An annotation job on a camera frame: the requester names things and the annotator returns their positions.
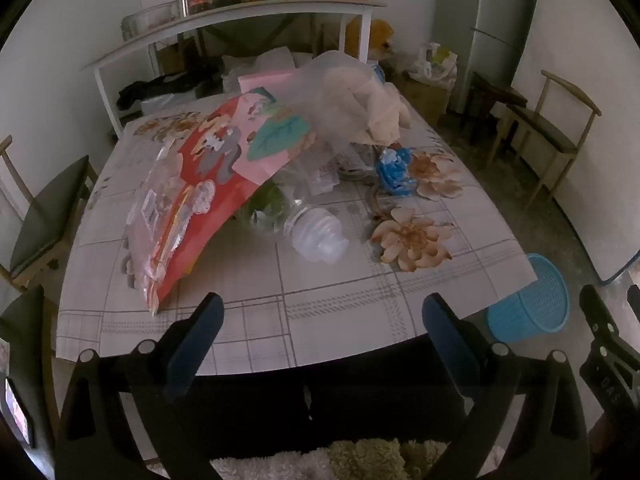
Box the blue plastic waste basket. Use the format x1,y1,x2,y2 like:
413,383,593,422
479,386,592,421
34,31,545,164
486,253,571,343

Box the white plastic bags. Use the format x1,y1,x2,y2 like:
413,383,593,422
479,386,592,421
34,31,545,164
410,41,458,81

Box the fluffy cream rug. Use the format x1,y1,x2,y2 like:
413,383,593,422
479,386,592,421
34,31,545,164
210,437,451,480

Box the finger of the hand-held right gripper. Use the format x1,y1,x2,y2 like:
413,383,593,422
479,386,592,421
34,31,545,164
579,284,621,344

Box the white bundle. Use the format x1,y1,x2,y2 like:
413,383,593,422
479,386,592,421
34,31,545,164
222,47,298,92

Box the cardboard box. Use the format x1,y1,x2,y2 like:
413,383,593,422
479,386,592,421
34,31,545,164
400,75,451,128

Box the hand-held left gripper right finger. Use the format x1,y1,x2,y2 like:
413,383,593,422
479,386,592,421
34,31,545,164
421,293,591,480

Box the clear bag with beige cloth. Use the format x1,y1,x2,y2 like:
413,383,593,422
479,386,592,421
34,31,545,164
287,50,416,153

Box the wooden chair dark seat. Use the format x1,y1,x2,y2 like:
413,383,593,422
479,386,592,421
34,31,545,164
487,70,602,211
0,135,101,293

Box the dark cloth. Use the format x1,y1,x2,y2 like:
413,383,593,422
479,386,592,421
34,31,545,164
116,72,221,111

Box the red cartoon plastic bag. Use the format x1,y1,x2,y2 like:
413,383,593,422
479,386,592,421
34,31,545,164
124,87,318,317

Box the white shelf rack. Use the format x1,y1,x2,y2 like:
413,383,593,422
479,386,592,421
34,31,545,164
82,0,388,138

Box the dark wooden stool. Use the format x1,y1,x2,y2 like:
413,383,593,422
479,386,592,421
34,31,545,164
460,71,528,146

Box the clear plastic bottle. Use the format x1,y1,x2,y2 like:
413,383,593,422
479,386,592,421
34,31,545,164
240,180,351,265

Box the grey refrigerator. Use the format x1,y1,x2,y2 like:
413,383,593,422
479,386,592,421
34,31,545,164
435,0,543,113

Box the blue crumpled wrapper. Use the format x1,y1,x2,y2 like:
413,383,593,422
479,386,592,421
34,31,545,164
375,146,417,197

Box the yellow bag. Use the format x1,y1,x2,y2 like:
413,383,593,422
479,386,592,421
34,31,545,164
345,16,396,58

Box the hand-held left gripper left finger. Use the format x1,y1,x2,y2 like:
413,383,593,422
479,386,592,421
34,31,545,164
54,291,226,480

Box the small lit screen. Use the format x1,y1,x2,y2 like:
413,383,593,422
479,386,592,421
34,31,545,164
4,375,37,448

